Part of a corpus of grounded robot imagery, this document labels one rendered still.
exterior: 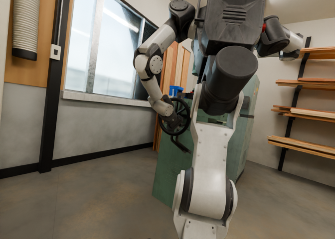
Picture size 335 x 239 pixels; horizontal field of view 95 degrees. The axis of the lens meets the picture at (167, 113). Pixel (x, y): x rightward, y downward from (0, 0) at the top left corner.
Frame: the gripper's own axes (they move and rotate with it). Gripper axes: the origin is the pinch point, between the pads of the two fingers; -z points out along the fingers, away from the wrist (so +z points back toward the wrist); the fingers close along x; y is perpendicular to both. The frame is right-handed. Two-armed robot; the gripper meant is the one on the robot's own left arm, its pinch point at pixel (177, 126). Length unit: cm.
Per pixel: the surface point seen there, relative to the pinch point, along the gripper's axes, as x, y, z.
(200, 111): 22.0, 6.8, -16.0
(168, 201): -49, -10, -58
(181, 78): 87, 177, -127
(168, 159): -23.9, 9.9, -39.6
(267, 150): 107, -2, -254
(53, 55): -37, 120, 52
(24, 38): -39, 109, 74
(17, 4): -25, 120, 90
